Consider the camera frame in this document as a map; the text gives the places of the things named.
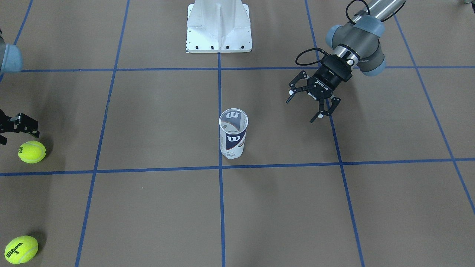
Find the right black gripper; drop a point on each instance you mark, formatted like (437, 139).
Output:
(19, 123)

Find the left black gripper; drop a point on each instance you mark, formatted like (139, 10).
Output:
(331, 77)

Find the Roland Garros yellow tennis ball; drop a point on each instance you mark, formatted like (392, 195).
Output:
(32, 152)

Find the clear plastic tennis ball can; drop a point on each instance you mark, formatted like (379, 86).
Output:
(233, 124)

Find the Wilson 3 yellow tennis ball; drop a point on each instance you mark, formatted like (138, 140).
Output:
(21, 249)

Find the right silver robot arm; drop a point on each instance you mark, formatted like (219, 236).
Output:
(12, 62)

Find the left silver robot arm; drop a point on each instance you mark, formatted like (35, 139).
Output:
(355, 44)

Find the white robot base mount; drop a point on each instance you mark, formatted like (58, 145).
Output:
(218, 26)

